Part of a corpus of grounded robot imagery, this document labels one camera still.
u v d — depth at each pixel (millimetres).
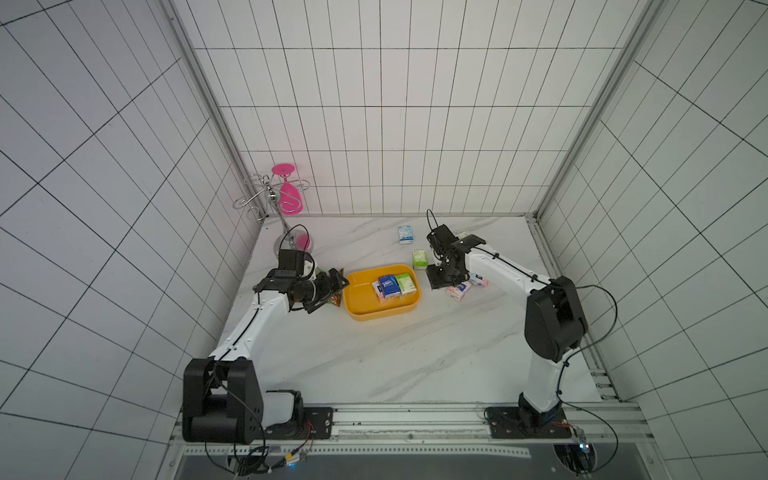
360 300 952
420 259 1035
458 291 949
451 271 774
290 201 858
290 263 669
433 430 726
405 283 928
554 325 488
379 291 944
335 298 925
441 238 729
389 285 926
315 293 727
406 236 1102
